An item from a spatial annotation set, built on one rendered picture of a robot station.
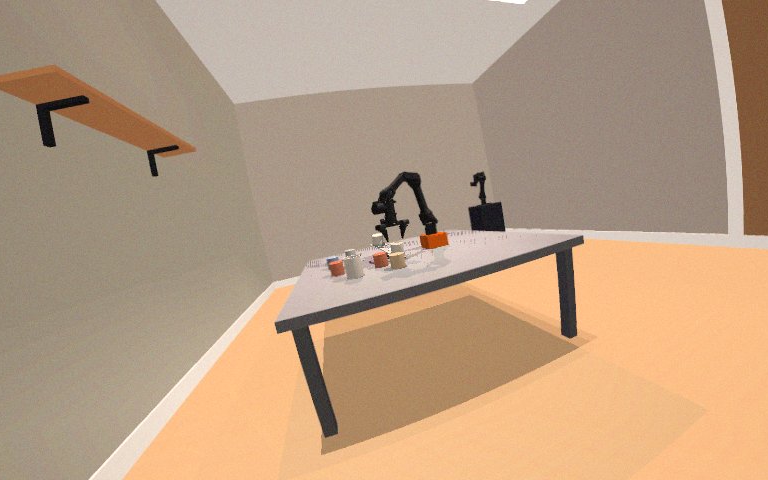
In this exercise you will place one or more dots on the orange cylinder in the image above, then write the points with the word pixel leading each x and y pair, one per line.
pixel 380 259
pixel 336 268

